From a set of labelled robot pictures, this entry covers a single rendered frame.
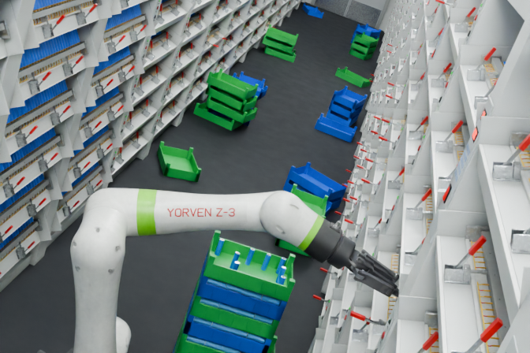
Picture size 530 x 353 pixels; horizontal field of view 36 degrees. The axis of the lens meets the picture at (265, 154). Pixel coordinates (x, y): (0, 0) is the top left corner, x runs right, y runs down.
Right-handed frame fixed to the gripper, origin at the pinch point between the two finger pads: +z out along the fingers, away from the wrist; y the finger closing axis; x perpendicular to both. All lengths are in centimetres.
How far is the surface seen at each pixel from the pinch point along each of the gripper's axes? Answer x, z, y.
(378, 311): 7.9, -2.6, 0.4
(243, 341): 77, -16, 67
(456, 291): -29, -9, -57
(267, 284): 54, -21, 68
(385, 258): 7.6, -2.5, 30.4
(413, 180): -14.0, -8.1, 35.1
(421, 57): -21, -11, 175
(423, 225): -12.5, -4.0, 12.0
